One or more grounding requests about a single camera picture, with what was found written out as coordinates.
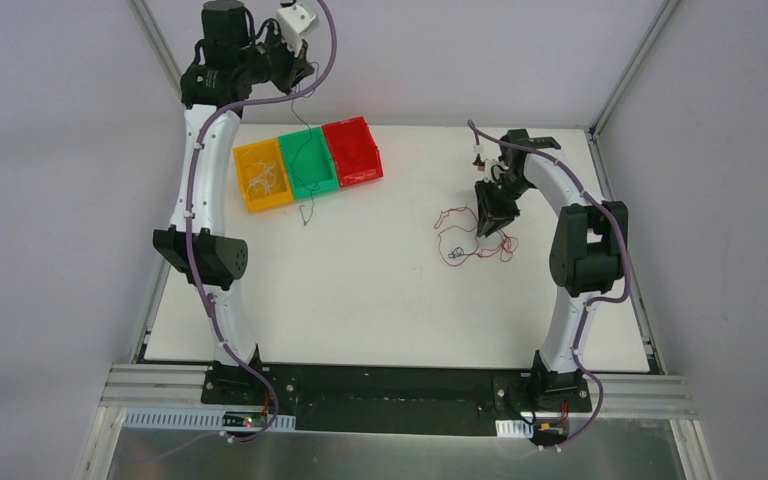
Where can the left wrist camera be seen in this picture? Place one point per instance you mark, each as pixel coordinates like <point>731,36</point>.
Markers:
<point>294,21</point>

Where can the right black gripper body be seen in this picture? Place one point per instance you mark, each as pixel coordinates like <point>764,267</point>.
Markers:
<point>491,192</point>

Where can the green plastic bin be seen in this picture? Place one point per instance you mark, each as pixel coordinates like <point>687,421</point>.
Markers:
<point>309,165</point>

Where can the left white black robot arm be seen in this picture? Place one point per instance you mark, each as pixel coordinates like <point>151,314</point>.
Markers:
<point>233,55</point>

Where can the aluminium front rail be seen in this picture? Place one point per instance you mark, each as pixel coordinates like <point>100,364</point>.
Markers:
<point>299,386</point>

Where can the red plastic bin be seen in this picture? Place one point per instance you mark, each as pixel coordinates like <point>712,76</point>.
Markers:
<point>354,152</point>

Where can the yellow plastic bin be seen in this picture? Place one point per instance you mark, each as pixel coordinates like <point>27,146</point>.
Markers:
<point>262,175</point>

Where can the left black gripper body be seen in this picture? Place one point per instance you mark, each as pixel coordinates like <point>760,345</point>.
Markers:
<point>289,69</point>

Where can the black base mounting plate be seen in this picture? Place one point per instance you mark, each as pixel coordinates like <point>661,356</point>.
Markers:
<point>391,417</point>

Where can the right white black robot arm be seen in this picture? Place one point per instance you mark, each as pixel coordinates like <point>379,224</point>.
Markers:
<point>587,256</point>

